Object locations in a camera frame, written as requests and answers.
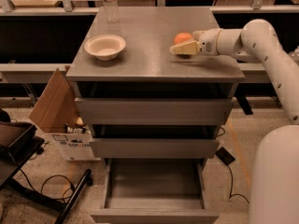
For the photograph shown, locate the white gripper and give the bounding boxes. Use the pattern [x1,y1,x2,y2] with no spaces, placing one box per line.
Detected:
[169,29,221,55]

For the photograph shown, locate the orange fruit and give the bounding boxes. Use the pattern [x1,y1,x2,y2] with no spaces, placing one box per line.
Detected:
[174,33,193,45]

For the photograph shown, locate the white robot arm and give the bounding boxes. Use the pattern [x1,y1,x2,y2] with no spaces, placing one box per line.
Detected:
[169,19,299,224]

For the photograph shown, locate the grey drawer cabinet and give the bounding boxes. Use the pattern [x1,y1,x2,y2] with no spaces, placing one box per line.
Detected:
[65,6,246,224]

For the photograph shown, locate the grey top drawer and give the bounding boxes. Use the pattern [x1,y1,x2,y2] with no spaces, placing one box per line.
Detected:
[75,98,233,126]

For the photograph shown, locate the grey drawer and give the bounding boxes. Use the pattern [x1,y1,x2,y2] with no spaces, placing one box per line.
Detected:
[90,138,219,159]
[75,98,233,126]
[91,159,219,224]

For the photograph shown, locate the grey middle drawer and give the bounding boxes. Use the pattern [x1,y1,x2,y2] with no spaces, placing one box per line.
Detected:
[90,138,219,159]

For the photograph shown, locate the grey bottom drawer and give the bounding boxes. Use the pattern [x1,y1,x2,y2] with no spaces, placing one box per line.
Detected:
[91,159,219,224]

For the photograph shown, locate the white paper bowl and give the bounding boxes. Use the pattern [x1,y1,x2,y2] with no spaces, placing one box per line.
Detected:
[84,35,126,61]

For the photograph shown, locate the clear plastic water bottle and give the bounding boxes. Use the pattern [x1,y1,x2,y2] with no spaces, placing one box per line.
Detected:
[103,0,120,22]

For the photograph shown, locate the black power adapter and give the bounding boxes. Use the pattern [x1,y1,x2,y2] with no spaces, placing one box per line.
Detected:
[216,147,235,165]

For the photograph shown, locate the open cardboard box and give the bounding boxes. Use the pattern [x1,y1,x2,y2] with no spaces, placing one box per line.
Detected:
[29,69,99,161]

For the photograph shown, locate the black tray bin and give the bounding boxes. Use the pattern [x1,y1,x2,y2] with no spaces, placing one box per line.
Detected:
[0,122,36,158]

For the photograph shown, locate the black rolling stand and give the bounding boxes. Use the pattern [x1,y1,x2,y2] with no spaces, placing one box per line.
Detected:
[0,135,93,224]

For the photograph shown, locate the black adapter cable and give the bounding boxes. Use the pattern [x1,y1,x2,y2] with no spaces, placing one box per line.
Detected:
[226,164,250,205]

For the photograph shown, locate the grey metal shelf rail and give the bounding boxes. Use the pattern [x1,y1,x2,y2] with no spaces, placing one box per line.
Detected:
[0,63,270,84]

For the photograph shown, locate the black floor cable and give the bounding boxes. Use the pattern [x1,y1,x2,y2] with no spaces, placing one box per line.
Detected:
[20,168,77,203]

